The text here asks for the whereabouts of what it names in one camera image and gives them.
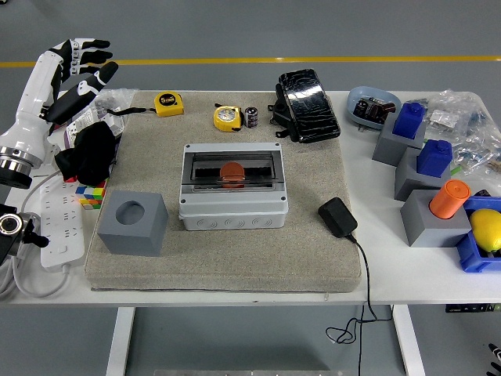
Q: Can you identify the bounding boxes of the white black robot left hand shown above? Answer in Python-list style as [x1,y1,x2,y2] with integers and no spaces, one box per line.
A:
[0,38,120,158]

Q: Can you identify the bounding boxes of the clear bags of small parts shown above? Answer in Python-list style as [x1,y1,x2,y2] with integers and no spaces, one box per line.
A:
[422,89,501,177]

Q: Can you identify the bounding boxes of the orange cylinder battery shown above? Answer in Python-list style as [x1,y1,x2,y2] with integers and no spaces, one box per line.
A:
[218,161,246,190]
[429,179,472,220]

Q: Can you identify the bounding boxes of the white table leg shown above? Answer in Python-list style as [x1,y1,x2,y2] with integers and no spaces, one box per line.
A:
[392,304,426,376]
[105,306,136,376]

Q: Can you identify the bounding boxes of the white power strip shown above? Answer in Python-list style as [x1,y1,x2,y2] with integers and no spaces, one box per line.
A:
[40,178,87,269]

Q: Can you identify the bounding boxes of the small white module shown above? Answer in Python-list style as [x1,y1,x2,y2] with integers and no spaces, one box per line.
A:
[99,115,127,136]

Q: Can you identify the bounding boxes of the black cloth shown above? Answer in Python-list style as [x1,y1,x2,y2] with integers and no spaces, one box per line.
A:
[54,120,118,187]

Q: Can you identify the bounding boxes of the small colourful puzzle cube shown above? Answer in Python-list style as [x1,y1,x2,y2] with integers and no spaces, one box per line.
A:
[74,179,108,212]

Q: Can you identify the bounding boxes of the dark electronic parts pile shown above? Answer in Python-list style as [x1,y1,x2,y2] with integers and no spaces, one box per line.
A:
[352,96,397,125]

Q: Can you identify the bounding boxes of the yellow lemon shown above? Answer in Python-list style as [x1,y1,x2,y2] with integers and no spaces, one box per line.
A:
[469,208,501,254]

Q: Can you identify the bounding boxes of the white purple card packet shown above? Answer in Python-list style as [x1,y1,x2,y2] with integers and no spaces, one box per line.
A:
[62,108,99,150]

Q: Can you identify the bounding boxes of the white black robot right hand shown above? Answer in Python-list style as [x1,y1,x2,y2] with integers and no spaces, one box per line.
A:
[487,342,501,376]

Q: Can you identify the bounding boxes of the black table control panel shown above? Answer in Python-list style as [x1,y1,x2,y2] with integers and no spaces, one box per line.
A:
[445,303,501,314]

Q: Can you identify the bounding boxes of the yellow tape measure black strap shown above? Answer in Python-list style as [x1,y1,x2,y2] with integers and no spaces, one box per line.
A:
[107,92,185,118]

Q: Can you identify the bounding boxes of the blue plastic bin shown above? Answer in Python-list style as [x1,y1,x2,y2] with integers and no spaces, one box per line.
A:
[454,195,501,274]

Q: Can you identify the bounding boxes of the blue-grey bowl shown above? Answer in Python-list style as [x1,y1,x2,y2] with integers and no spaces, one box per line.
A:
[347,85,403,131]

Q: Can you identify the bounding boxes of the black adapter cord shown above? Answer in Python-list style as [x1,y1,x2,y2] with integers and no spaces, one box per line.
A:
[325,233,392,376]

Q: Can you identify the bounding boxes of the grey-brown fabric mat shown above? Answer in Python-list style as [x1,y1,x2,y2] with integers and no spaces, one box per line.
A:
[84,90,362,294]

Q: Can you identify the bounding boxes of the yellow tape measure chrome face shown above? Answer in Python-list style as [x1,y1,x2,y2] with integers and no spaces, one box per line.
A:
[213,104,243,133]

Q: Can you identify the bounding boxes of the grey plastic junction box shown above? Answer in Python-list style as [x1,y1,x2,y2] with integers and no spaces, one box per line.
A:
[178,142,289,231]

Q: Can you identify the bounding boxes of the black plug adapter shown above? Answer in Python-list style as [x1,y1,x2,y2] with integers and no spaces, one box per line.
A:
[317,197,359,239]

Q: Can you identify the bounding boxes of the smoky transparent box lid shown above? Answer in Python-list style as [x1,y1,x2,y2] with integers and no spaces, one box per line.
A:
[183,150,285,193]

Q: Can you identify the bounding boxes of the blue block battery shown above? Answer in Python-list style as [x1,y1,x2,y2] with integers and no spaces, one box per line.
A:
[392,102,427,141]
[415,139,454,178]

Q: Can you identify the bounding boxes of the clear plastic bag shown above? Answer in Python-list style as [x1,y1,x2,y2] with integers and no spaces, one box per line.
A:
[92,88,136,118]

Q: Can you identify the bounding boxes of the grey cube holder round hole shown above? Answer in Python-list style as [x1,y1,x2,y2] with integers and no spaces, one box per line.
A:
[96,190,169,258]

